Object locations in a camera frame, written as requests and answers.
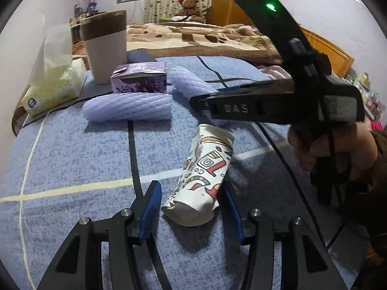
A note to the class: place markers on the patterned paper cup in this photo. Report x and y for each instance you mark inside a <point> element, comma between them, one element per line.
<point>199,172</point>

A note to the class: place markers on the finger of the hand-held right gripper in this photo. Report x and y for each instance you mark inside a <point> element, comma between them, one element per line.
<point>242,108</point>
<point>229,89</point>

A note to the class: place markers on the beige and brown tumbler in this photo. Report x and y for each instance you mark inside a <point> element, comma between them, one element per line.
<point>104,51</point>

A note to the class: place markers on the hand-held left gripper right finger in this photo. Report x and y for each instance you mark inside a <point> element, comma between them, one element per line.
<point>233,216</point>

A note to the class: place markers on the wooden wardrobe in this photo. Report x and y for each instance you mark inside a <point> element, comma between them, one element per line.
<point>229,0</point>

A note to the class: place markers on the group of bottles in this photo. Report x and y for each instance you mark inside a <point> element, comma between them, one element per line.
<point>80,12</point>

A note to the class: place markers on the person's right forearm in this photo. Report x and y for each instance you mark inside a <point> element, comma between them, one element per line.
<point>372,199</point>

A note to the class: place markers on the brown printed blanket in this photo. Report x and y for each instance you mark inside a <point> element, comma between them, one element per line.
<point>196,40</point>

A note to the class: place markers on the green box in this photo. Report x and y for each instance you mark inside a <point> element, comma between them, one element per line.
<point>167,20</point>

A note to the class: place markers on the person's right hand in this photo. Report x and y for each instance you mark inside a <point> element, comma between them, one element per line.
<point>356,148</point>

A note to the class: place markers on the wooden headboard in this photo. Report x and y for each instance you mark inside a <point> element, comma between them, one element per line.
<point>329,51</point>

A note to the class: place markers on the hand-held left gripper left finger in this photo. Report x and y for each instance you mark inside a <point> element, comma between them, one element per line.
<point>149,214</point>

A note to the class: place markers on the cluttered desk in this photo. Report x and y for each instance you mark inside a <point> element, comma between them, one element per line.
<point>75,33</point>

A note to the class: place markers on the navy blue pouch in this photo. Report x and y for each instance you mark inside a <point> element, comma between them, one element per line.
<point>140,57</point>

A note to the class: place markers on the purple cardboard box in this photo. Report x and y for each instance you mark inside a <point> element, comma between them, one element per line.
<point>139,78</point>

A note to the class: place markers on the brown teddy bear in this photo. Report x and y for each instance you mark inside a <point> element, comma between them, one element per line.
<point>190,7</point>

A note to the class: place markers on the yellow tissue pack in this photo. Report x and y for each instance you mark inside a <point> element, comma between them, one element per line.
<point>51,87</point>

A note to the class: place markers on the white foam net sleeve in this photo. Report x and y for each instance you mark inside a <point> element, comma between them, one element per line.
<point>190,80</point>
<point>127,107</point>

